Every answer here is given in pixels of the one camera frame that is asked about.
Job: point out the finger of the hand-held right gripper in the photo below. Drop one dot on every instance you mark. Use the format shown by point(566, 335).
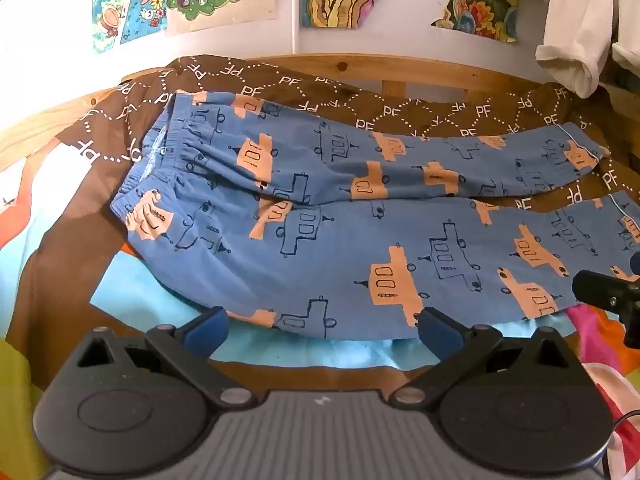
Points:
point(600, 287)

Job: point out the lime green cloth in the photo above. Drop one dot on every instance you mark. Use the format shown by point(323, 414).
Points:
point(17, 410)

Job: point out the brown letter print blanket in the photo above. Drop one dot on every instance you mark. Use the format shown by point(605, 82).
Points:
point(350, 95)

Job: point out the colourful printed bed sheet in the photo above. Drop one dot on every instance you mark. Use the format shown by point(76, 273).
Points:
point(150, 290)

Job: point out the cream hanging garment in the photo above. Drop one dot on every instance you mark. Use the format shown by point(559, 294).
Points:
point(575, 35)

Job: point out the wooden bed frame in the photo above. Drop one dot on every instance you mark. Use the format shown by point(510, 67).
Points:
point(345, 66)

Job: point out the blue car print pants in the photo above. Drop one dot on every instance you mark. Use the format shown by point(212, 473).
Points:
point(325, 260)

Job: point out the dark flower wall poster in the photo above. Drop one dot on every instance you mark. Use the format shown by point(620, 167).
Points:
point(480, 5)

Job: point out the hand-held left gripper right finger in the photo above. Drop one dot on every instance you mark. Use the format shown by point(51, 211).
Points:
point(440, 335)

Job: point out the white wall pipe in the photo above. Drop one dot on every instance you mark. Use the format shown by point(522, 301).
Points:
point(294, 10)

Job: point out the blue cartoon wall poster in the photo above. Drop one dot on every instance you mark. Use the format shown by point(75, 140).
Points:
point(130, 5)

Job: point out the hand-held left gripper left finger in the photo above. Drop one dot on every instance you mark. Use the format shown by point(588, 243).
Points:
point(206, 332)

